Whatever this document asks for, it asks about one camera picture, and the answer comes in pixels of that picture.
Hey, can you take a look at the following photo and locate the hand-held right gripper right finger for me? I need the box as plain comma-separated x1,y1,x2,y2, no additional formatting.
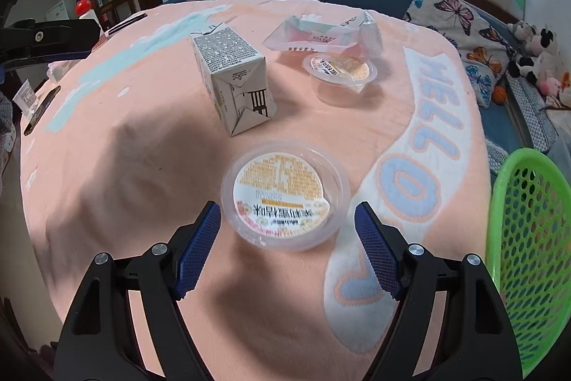
354,201,522,381

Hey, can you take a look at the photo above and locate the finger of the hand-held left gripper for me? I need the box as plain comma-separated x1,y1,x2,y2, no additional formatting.
0,19,100,67

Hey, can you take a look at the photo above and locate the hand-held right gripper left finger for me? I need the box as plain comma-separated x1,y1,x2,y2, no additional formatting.
54,201,222,381

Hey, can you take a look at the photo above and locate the clear jelly cup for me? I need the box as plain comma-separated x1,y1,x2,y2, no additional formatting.
221,140,352,252
302,52,378,105

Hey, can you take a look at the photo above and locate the green plastic basket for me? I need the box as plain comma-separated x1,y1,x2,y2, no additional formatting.
485,148,571,379

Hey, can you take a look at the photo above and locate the white bottle red cap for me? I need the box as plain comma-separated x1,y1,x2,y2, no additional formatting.
74,0,105,47

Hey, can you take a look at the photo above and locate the black phone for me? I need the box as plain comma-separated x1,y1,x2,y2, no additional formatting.
22,85,62,135

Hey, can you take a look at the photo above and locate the black flat bar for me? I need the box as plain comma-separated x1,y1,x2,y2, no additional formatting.
107,12,149,36

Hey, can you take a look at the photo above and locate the pink printed blanket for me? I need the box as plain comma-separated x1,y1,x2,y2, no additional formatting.
18,0,494,381

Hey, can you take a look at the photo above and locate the white milk carton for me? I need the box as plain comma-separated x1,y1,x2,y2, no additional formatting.
191,22,278,137

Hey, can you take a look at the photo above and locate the grey patterned cushion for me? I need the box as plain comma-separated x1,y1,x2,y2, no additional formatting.
503,75,559,154

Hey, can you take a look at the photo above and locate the butterfly print pillow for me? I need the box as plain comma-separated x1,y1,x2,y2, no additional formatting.
403,0,510,107

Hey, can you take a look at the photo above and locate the pink plush toy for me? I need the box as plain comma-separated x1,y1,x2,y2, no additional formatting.
537,75,564,97

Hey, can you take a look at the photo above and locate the black white cow plush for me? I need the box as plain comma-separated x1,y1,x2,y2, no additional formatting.
507,20,559,85

